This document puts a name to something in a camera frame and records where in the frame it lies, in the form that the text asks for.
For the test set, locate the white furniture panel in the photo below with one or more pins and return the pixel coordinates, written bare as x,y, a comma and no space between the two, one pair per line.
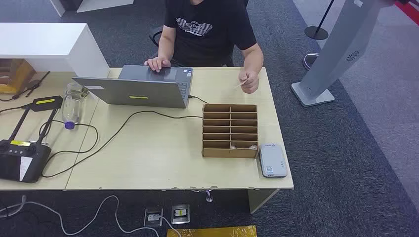
98,5

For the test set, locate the person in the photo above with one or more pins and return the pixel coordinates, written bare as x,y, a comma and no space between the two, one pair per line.
206,39

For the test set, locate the silver kiosk stand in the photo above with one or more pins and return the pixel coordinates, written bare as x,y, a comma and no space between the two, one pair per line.
340,49

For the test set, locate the metal desk fitting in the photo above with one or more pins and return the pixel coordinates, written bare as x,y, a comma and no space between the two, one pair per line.
209,197

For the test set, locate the grey card reader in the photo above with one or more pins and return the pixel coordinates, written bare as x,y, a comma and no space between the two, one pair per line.
272,160

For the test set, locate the person's right forearm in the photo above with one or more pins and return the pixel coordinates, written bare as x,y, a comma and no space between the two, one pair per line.
165,47

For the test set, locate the cardboard card holder rack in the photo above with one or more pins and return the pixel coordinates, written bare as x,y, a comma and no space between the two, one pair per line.
229,153

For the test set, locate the black stanchion pole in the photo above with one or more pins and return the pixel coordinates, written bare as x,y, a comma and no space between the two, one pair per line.
316,32

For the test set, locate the beige desk leg panel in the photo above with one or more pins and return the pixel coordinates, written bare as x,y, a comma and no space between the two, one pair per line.
258,199

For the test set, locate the yellow plastic bag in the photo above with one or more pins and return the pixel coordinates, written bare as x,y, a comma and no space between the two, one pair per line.
212,232

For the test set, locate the black controller with folding arms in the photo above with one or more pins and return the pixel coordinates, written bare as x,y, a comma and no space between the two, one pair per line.
19,160

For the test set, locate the ID card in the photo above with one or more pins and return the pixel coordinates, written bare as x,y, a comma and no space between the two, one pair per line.
241,84

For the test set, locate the white counter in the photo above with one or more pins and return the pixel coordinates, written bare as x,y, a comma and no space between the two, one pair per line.
39,39

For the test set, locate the person's left hand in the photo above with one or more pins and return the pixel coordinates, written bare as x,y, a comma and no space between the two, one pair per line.
250,81

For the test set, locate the clear plastic water bottle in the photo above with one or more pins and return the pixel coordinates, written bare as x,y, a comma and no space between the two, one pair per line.
72,108

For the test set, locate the person's right hand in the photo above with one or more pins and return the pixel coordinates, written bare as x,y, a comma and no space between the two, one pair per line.
157,63

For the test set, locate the grey laptop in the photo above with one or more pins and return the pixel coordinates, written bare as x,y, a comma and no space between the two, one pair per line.
131,91

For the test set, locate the white room key card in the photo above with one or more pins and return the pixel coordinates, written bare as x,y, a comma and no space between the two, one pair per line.
244,148

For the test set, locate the yellow cardboard box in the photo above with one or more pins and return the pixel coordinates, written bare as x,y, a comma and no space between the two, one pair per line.
18,77

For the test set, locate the person's left forearm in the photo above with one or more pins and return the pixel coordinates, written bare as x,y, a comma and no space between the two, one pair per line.
254,60

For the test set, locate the chrome round base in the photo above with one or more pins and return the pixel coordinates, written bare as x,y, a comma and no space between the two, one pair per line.
309,60

